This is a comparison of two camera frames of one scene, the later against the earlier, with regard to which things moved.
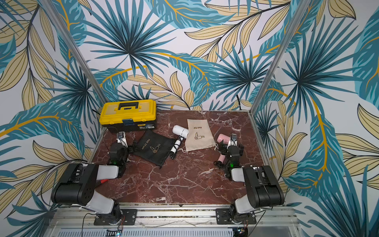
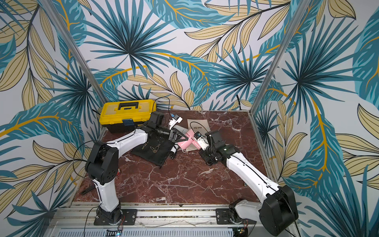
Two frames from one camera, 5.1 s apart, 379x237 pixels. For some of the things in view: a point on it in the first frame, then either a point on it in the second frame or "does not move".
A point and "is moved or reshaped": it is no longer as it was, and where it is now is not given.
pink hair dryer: (225, 138) is moved or reshaped
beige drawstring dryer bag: (199, 135) does not move
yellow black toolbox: (133, 115) does not move
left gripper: (112, 144) to (175, 133)
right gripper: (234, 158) to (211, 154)
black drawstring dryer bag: (154, 147) does not move
